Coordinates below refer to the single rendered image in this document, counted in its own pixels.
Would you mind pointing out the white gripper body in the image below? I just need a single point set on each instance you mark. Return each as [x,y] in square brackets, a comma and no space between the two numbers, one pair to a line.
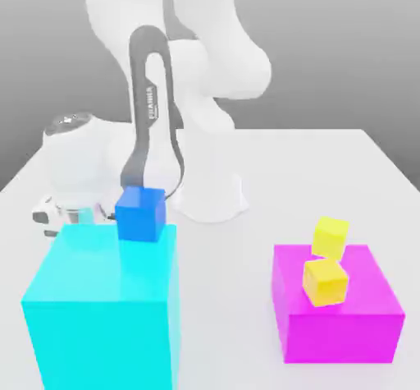
[50,231]

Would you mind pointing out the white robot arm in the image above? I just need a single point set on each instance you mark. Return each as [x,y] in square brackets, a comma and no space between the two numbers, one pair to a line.
[210,68]

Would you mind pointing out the small blue cube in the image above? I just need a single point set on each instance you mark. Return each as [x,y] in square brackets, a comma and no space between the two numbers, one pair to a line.
[139,214]

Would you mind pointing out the small golden yellow cube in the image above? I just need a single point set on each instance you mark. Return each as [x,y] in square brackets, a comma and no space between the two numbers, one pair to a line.
[325,283]

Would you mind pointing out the small lemon yellow cube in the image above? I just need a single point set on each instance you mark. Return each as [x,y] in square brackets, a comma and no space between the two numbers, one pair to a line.
[329,237]

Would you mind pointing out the large cyan box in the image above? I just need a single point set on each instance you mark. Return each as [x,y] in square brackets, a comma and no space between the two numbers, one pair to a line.
[98,314]

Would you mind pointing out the large magenta box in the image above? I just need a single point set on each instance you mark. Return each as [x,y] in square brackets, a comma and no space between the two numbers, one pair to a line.
[341,337]

